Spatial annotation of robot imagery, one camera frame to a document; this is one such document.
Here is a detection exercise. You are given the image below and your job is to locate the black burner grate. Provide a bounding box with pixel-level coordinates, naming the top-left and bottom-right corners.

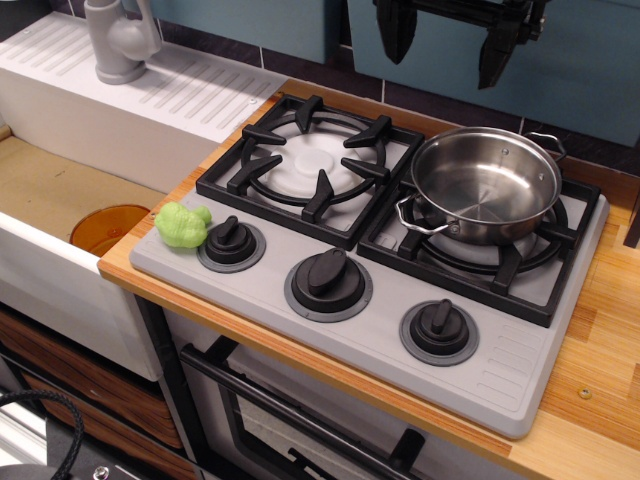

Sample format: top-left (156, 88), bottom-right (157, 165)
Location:
top-left (196, 95), bottom-right (424, 250)
top-left (357, 177), bottom-right (608, 327)

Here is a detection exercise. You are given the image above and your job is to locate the black right stove knob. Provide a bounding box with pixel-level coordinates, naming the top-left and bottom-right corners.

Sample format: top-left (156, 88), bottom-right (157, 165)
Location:
top-left (399, 299), bottom-right (480, 367)

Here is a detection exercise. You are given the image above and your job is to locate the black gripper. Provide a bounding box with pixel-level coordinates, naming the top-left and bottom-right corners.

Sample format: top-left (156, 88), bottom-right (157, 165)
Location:
top-left (376, 0), bottom-right (547, 89)

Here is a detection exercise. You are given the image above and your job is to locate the grey toy stove top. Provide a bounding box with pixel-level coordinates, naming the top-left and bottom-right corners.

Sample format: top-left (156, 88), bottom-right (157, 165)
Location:
top-left (128, 97), bottom-right (611, 441)

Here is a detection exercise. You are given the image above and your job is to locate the grey toy faucet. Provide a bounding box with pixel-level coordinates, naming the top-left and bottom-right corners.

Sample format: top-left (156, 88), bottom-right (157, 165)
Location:
top-left (84, 0), bottom-right (162, 85)

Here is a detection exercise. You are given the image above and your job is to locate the wooden drawer front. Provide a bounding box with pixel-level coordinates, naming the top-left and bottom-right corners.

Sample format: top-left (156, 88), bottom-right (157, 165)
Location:
top-left (1, 305), bottom-right (196, 479)

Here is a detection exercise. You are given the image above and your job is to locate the white toy sink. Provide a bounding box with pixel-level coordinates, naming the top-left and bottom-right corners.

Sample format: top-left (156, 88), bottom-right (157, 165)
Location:
top-left (1, 13), bottom-right (284, 381)

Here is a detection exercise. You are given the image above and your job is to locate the green toy cauliflower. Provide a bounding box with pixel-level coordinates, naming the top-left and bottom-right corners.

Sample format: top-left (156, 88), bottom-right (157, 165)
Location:
top-left (154, 202), bottom-right (212, 248)

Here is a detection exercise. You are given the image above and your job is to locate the black braided cable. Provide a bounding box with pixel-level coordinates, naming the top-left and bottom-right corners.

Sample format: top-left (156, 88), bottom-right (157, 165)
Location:
top-left (0, 389), bottom-right (86, 480)

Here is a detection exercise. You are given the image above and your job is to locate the black oven door handle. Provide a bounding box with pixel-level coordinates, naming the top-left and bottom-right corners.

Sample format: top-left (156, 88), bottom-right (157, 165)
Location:
top-left (180, 344), bottom-right (416, 479)

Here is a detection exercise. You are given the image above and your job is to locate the black left burner grate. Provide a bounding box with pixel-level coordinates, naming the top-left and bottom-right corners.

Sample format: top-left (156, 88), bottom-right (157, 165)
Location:
top-left (196, 95), bottom-right (424, 250)

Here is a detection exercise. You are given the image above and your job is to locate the stainless steel pot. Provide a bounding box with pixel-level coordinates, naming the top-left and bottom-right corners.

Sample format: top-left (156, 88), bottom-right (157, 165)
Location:
top-left (395, 127), bottom-right (566, 246)

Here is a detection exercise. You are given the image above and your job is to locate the black middle stove knob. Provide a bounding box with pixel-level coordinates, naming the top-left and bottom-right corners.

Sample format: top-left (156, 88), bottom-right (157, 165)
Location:
top-left (284, 248), bottom-right (373, 323)

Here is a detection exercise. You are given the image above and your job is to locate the black right burner grate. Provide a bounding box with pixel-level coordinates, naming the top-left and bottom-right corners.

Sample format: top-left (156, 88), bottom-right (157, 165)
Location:
top-left (357, 177), bottom-right (608, 327)

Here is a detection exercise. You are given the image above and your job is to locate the orange plastic plate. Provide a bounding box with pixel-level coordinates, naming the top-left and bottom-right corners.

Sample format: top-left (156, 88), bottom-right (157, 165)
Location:
top-left (69, 204), bottom-right (150, 257)

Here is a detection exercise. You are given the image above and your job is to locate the black stove knob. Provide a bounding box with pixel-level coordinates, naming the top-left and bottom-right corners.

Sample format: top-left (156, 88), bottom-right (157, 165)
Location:
top-left (284, 248), bottom-right (373, 323)
top-left (399, 299), bottom-right (480, 367)
top-left (197, 215), bottom-right (266, 274)

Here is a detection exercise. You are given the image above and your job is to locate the black left stove knob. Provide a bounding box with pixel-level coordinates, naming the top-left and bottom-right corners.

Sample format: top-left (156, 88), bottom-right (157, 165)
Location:
top-left (197, 215), bottom-right (266, 274)

